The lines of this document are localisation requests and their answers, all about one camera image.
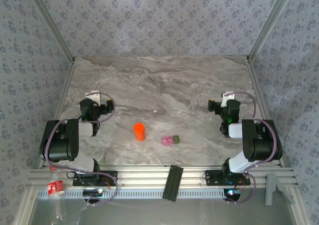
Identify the orange pill bottle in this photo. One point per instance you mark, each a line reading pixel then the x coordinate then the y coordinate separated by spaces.
pixel 139 133

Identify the pink and green pill organizer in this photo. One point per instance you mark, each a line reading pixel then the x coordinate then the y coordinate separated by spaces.
pixel 170 140

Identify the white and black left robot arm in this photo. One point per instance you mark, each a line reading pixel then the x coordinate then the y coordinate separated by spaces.
pixel 62 145

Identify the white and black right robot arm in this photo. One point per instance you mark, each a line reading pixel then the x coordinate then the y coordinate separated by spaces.
pixel 261 145

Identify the small electronics board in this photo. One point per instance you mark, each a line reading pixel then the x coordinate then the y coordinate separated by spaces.
pixel 92 192
pixel 231 193

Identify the black rectangular plate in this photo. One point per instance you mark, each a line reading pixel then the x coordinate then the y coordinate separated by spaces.
pixel 173 182

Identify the clear bottle with red label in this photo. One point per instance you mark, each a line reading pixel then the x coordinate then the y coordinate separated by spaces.
pixel 56 188

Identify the grey metal sheet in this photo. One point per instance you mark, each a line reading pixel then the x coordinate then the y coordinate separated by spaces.
pixel 174 212

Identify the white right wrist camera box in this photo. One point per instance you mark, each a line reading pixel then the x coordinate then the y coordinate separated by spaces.
pixel 228 97

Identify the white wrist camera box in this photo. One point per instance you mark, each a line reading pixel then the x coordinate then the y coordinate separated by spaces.
pixel 91 96
pixel 228 97

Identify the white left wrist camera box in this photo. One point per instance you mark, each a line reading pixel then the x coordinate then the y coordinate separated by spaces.
pixel 91 96

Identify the aluminium side rail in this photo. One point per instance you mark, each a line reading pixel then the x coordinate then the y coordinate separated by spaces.
pixel 257 85
pixel 62 98

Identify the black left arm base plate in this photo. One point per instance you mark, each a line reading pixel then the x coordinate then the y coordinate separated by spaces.
pixel 109 179

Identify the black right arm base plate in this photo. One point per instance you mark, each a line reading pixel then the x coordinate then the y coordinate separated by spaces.
pixel 211 179

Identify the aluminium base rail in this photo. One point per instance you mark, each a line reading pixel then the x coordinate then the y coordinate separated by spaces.
pixel 144 176

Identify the grey angle bracket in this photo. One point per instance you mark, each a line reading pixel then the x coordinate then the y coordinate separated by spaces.
pixel 270 190

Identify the aluminium frame post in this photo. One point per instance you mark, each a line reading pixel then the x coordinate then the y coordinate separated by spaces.
pixel 52 23
pixel 268 23

